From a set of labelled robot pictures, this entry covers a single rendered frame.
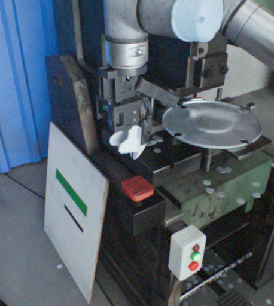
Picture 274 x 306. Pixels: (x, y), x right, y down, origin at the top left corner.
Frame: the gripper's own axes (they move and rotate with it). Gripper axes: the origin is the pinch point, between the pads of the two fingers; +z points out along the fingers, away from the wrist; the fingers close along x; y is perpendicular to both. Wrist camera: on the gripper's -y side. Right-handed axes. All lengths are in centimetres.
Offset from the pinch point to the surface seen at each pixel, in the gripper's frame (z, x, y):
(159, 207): 16.0, 3.1, -4.6
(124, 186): 9.1, -1.1, 2.6
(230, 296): 69, 11, -34
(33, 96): 40, -135, -16
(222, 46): -13.6, -14.4, -38.1
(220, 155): 15.8, -4.8, -33.3
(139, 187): 9.1, 1.2, 0.0
